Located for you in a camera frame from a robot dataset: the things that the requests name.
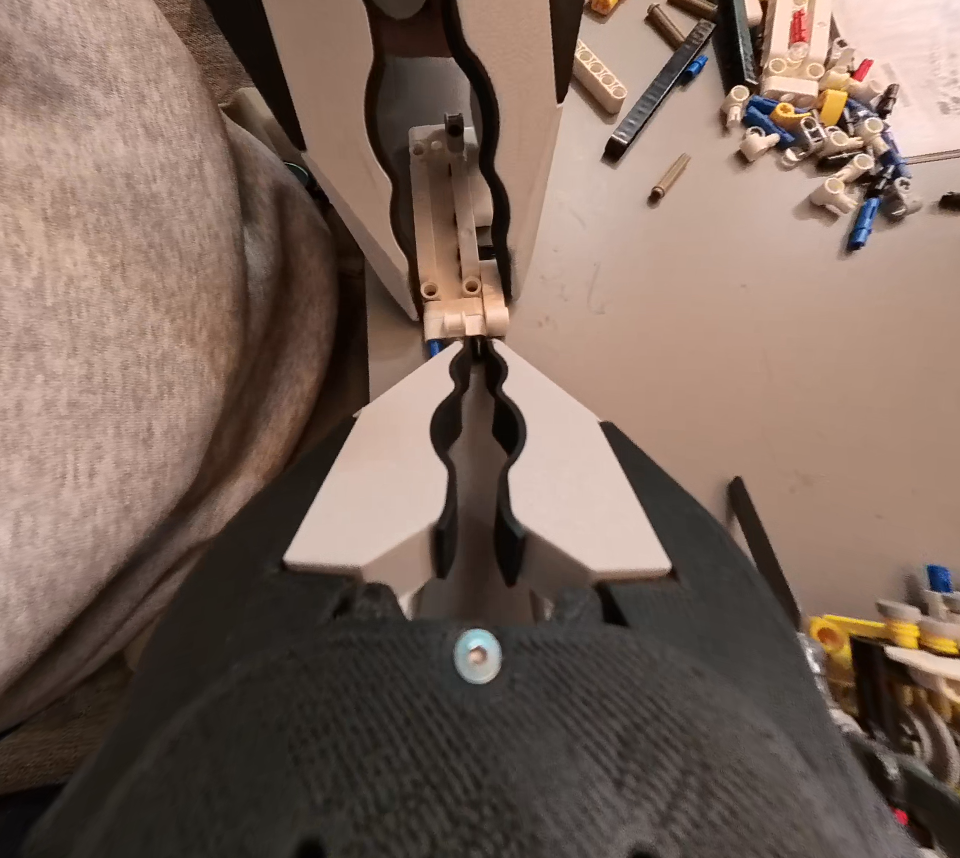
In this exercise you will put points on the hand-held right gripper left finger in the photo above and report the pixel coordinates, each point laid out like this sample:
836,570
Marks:
360,498

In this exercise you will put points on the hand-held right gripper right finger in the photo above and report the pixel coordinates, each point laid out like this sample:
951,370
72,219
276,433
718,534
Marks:
585,498

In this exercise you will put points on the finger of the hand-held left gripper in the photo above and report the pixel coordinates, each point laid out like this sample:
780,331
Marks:
517,47
322,85

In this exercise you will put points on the white lego frame assembly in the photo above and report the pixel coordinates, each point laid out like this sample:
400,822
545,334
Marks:
442,220

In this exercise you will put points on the white lego connector blue pin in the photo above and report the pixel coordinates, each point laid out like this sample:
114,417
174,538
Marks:
450,321

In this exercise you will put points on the white five-hole lego beam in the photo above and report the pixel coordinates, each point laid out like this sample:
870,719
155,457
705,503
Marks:
600,76

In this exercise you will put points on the long black lego beam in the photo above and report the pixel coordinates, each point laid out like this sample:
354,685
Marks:
660,89

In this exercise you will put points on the dark tan lego axle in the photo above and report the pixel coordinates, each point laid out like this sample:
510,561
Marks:
666,25
694,4

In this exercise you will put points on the black lego rotor blade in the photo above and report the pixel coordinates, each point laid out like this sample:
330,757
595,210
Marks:
757,543

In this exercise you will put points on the tan lego axle pin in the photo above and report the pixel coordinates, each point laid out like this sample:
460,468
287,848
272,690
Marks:
670,177

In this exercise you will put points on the dark teal lego beam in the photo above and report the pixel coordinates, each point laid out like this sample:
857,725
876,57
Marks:
739,32

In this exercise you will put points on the pile of small lego pieces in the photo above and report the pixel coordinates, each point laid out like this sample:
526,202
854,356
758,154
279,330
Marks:
825,145

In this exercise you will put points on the partly built lego model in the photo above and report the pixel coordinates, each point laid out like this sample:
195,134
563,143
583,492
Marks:
900,648

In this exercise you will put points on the lego instruction booklet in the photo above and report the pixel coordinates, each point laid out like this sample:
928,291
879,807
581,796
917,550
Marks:
900,10

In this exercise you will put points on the beige cloth bag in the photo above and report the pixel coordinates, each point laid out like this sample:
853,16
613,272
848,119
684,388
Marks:
251,119

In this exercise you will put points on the person's grey sweatsuit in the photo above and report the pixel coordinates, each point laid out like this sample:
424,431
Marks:
112,273

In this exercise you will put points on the white lego frame red pin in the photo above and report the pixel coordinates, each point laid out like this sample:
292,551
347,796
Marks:
780,25

